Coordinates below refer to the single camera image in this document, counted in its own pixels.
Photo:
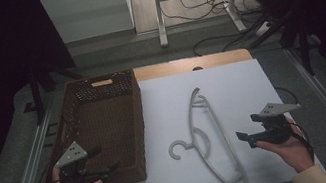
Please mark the white table mat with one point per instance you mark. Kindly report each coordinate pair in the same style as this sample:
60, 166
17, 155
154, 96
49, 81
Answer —
237, 81

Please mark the grey plastic clothes hanger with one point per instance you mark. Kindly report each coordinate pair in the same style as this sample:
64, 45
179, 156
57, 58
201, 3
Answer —
222, 130

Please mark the person's right hand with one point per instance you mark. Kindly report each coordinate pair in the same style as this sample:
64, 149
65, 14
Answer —
293, 153

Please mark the black metal stand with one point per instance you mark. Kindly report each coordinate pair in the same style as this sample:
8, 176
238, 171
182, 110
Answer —
304, 53
36, 93

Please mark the white cabinet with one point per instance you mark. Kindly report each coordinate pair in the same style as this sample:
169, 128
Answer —
86, 13

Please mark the dark table grommet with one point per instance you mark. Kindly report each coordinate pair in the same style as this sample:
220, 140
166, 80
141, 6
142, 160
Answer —
197, 68

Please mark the brown woven basket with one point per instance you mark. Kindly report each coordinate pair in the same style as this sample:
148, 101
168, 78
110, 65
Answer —
110, 128

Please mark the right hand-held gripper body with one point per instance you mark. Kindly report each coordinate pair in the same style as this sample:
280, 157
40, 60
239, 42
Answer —
277, 128

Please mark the white power strip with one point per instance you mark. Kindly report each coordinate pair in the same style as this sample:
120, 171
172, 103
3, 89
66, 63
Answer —
262, 28

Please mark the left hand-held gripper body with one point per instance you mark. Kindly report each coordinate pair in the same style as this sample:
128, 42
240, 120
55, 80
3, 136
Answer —
70, 154

